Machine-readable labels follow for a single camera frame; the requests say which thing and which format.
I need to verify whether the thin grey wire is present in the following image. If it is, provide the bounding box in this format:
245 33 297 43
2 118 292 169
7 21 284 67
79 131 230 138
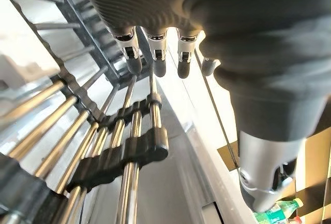
193 48 241 170

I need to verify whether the red capped bottle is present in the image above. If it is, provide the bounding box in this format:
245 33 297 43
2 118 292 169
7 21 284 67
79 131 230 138
283 215 304 224

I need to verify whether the dishwasher rack with steel rods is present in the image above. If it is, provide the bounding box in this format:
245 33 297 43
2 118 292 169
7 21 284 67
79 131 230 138
0 0 170 224

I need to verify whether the green plastic bottle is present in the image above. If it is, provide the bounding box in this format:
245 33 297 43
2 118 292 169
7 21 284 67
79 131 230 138
252 197 305 224

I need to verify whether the white dishwasher door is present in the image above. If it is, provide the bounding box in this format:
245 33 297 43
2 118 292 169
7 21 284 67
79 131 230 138
137 26 258 224

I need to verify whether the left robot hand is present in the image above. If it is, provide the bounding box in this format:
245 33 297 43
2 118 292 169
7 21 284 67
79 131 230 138
76 0 331 213

